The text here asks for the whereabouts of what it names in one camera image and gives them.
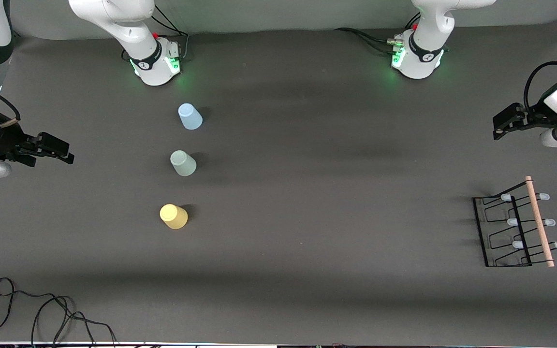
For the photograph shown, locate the black wire cup holder rack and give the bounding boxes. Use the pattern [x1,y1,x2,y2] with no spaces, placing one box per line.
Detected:
[471,175,557,268]

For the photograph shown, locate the pale green plastic cup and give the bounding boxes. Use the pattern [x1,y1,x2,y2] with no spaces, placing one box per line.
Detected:
[170,150,197,177]

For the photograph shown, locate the yellow plastic cup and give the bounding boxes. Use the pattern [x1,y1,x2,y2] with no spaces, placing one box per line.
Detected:
[159,203,189,230]

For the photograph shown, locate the light blue plastic cup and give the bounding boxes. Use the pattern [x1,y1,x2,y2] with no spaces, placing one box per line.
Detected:
[177,103,203,131]

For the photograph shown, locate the dark grey table mat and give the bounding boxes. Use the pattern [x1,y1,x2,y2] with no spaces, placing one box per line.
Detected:
[0,19,557,347]

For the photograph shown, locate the black left arm wrist cable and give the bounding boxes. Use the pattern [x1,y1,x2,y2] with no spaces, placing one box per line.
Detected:
[523,61,557,113]

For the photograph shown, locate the loose black cable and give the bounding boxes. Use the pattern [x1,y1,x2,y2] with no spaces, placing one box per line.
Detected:
[0,277,117,347]

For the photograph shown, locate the black right arm base cables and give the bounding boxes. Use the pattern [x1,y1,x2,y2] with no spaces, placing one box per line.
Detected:
[122,4,190,63]

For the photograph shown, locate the black arm base cables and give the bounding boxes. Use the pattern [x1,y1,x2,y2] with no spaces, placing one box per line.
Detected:
[334,14,406,56]
[122,4,190,63]

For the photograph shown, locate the black left arm base cables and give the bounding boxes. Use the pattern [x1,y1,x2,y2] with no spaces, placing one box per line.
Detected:
[334,14,406,56]

